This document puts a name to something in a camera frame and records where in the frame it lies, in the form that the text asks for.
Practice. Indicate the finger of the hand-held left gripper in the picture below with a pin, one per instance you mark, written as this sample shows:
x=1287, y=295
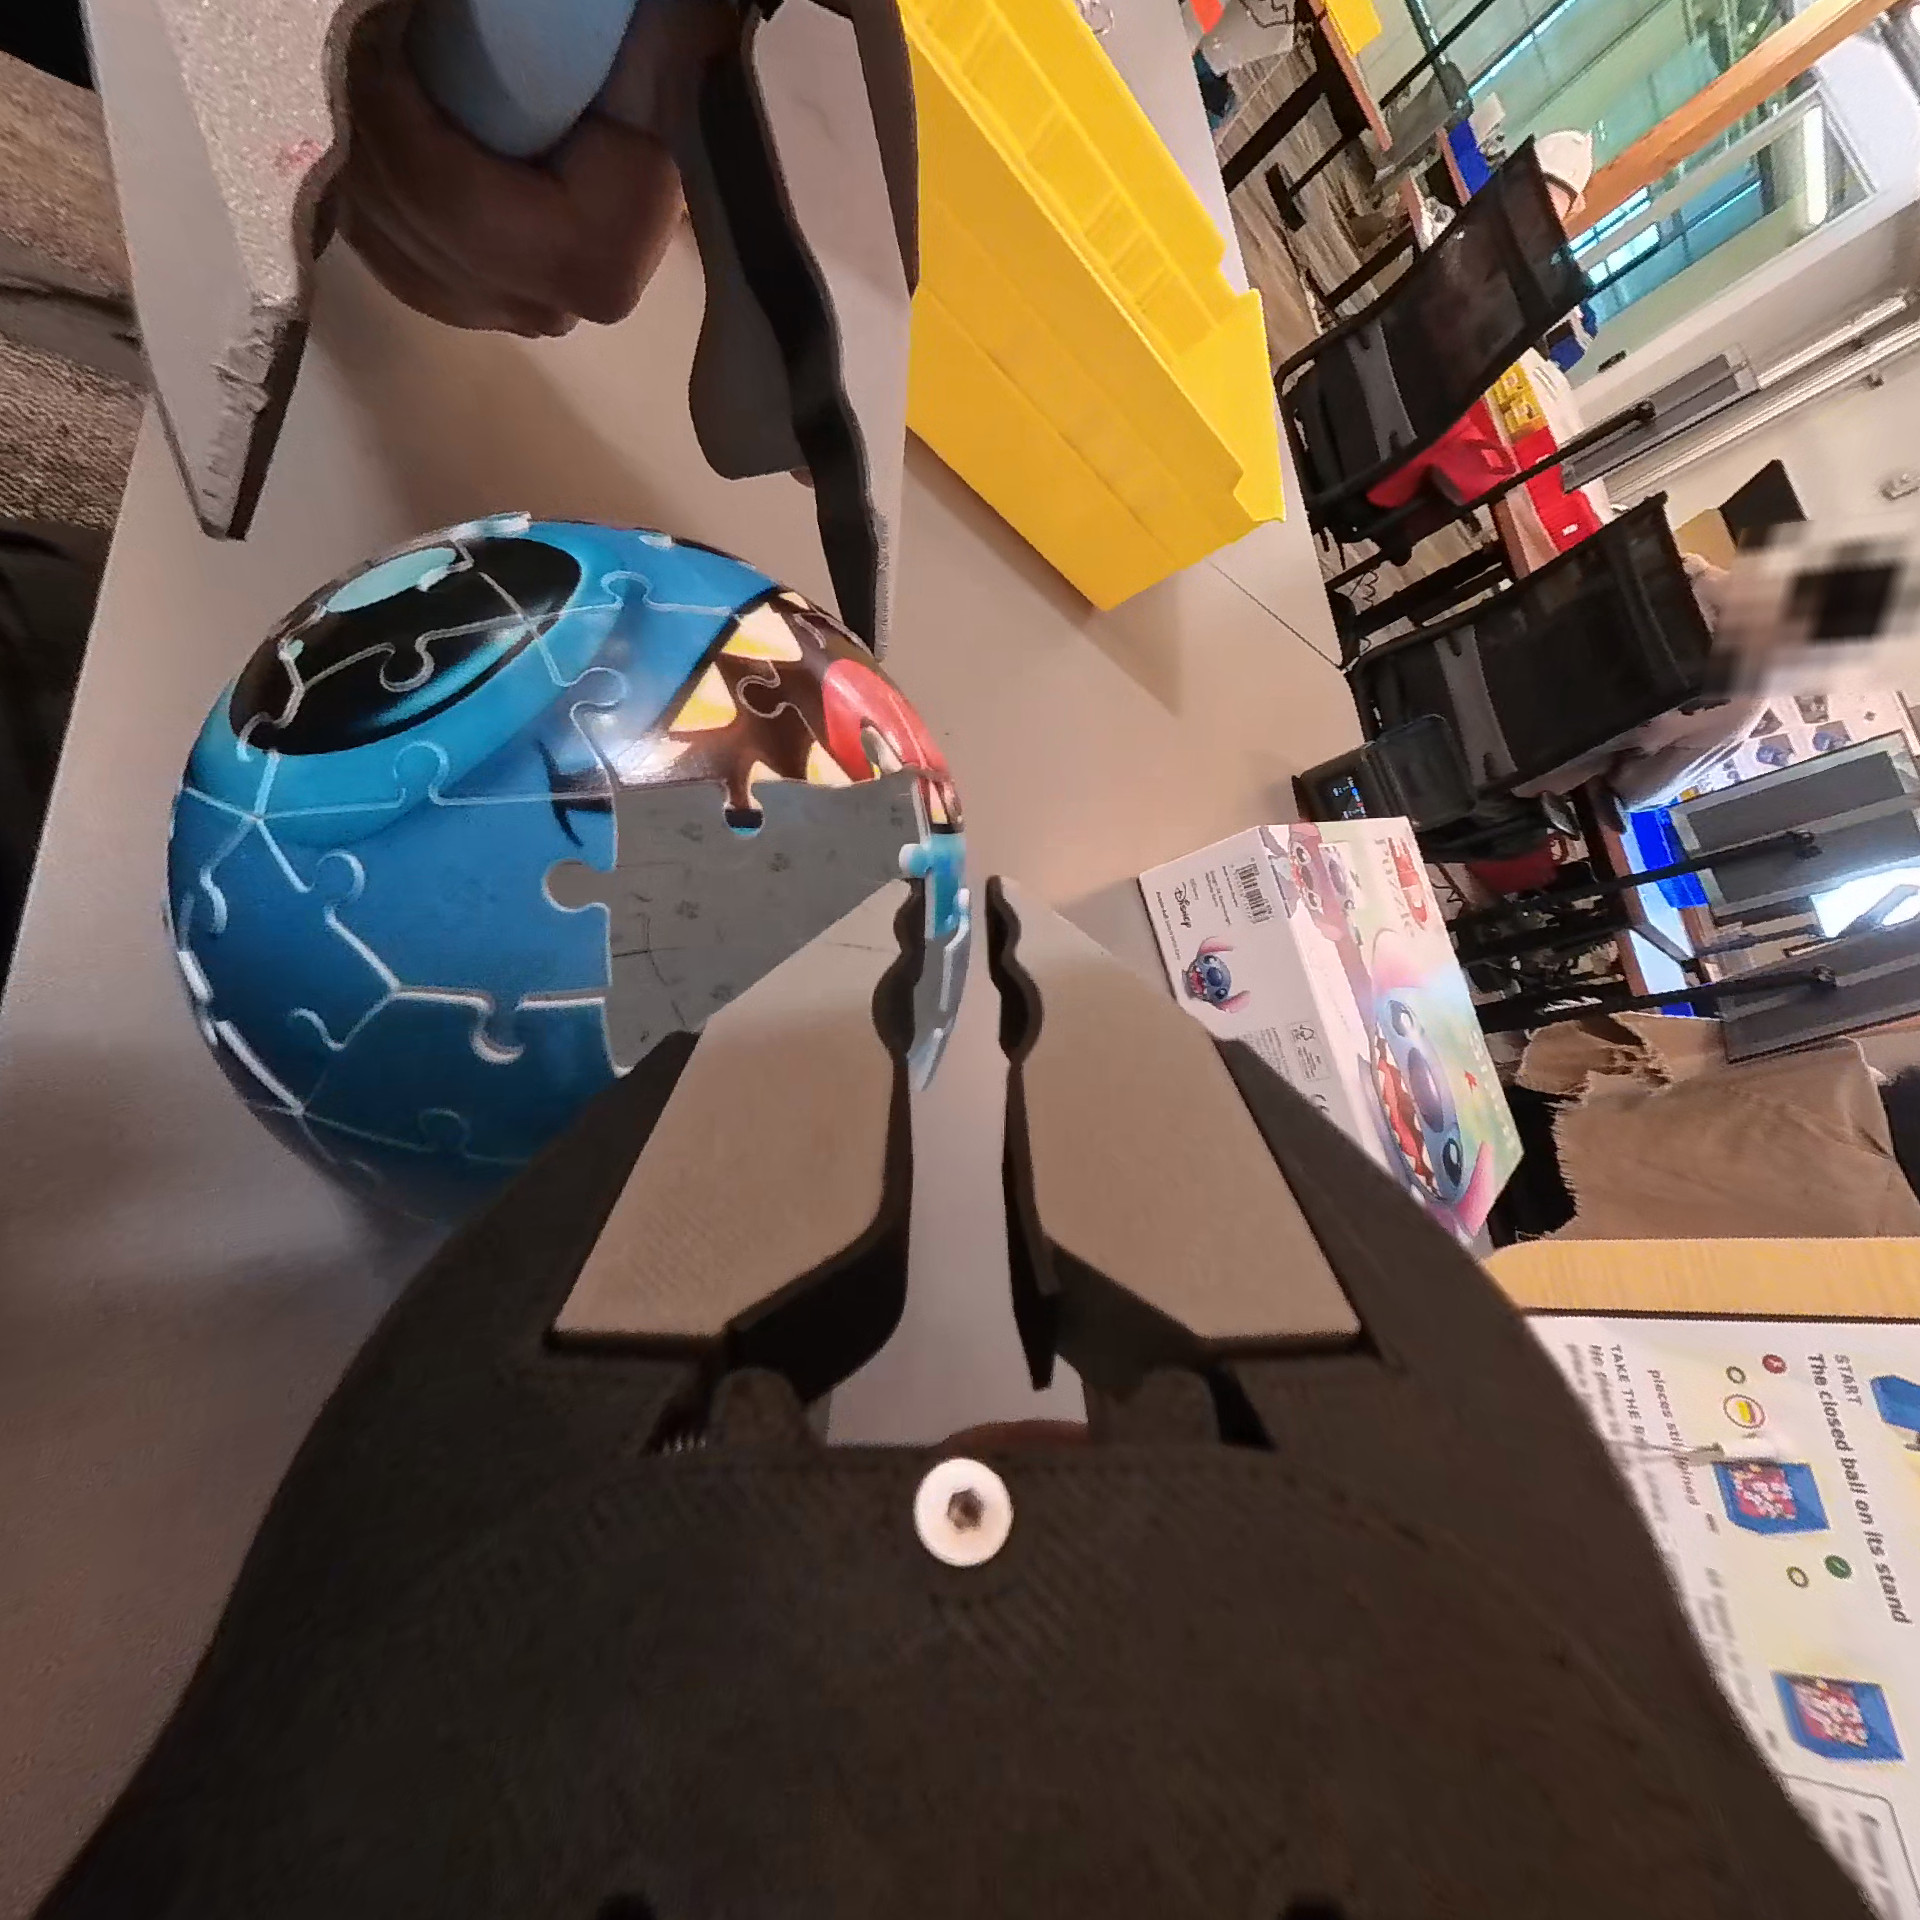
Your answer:
x=210, y=180
x=855, y=224

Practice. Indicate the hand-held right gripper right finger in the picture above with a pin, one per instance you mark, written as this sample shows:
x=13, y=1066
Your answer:
x=1170, y=1170

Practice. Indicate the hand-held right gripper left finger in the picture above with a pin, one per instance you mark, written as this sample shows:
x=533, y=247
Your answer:
x=720, y=1184

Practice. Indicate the yellow plastic bin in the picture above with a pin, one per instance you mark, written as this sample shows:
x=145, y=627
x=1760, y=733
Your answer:
x=1079, y=299

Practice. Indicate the blue puzzle ball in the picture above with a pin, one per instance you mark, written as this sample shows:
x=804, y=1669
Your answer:
x=376, y=840

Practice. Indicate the white blue puzzle box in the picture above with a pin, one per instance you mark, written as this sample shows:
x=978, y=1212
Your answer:
x=1349, y=991

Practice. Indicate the person's left hand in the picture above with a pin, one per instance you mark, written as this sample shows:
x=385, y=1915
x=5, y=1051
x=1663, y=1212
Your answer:
x=509, y=247

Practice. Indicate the black device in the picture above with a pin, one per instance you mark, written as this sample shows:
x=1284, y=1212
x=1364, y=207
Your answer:
x=1387, y=779

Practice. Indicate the small yellow bin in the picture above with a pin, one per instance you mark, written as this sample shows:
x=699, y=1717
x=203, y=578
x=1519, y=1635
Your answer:
x=1349, y=18

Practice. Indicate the person's black clothing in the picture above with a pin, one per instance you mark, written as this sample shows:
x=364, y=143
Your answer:
x=29, y=720

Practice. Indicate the blue storage bin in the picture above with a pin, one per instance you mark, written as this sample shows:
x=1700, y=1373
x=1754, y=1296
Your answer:
x=1663, y=863

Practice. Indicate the red tablecloth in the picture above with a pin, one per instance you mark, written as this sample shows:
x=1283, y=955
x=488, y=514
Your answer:
x=1441, y=450

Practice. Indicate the black office chair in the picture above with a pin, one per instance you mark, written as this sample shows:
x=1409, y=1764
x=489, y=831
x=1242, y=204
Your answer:
x=1589, y=645
x=1484, y=299

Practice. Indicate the grey desk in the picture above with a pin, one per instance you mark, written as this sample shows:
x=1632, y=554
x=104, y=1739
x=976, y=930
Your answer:
x=1829, y=991
x=1800, y=810

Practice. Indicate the printed instruction sheet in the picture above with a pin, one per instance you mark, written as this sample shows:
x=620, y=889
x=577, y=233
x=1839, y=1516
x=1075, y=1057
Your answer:
x=1770, y=1500

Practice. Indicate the wooden column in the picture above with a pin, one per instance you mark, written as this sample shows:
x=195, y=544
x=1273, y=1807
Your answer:
x=1724, y=112

